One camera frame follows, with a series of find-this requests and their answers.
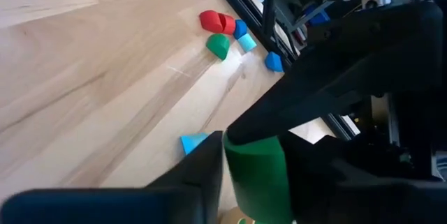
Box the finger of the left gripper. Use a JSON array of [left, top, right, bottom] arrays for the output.
[[226, 52, 378, 145]]

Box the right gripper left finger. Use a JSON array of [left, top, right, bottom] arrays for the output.
[[146, 131, 224, 224]]

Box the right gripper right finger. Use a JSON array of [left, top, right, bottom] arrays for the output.
[[281, 135, 402, 224]]

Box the light blue half-round block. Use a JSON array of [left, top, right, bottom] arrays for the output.
[[179, 132, 210, 156], [237, 33, 258, 53]]

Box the long green block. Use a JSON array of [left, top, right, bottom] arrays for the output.
[[222, 135, 294, 224]]

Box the green half-round block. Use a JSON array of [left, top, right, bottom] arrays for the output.
[[205, 33, 231, 61]]

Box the red half-round block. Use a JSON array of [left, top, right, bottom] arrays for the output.
[[218, 13, 237, 36], [198, 9, 224, 33]]

